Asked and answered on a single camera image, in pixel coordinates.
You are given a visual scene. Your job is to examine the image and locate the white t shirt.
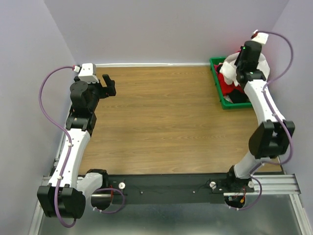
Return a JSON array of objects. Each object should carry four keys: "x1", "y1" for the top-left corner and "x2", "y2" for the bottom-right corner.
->
[{"x1": 220, "y1": 52, "x2": 270, "y2": 87}]

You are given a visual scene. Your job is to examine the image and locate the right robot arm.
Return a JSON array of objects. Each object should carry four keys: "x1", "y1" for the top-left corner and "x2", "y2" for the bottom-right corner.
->
[{"x1": 225, "y1": 41, "x2": 295, "y2": 192}]

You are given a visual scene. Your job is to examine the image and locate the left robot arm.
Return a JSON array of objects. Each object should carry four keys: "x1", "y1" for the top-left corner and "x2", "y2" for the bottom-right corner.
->
[{"x1": 37, "y1": 74, "x2": 116, "y2": 219}]

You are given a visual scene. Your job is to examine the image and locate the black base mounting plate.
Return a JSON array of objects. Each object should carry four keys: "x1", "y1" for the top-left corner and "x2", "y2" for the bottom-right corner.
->
[{"x1": 90, "y1": 173, "x2": 255, "y2": 211}]

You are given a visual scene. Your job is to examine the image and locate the red t shirt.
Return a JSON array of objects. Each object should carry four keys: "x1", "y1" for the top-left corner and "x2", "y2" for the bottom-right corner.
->
[{"x1": 217, "y1": 72, "x2": 245, "y2": 96}]

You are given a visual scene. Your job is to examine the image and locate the green plastic bin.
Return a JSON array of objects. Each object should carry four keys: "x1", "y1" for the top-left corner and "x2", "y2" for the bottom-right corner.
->
[{"x1": 209, "y1": 56, "x2": 252, "y2": 110}]

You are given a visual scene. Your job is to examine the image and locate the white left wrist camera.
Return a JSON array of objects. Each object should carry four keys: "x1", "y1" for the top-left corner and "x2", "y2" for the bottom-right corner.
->
[{"x1": 73, "y1": 63, "x2": 99, "y2": 84}]

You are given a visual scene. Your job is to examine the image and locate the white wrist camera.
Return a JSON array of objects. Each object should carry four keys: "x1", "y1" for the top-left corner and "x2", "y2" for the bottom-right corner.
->
[
  {"x1": 251, "y1": 30, "x2": 269, "y2": 46},
  {"x1": 73, "y1": 63, "x2": 99, "y2": 84}
]

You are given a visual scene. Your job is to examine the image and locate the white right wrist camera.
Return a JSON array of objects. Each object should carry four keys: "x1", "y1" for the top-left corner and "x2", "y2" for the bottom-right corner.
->
[{"x1": 251, "y1": 30, "x2": 269, "y2": 46}]

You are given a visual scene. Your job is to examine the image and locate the aluminium frame rail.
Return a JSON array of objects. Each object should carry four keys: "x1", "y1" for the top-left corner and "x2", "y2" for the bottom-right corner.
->
[{"x1": 41, "y1": 173, "x2": 302, "y2": 196}]

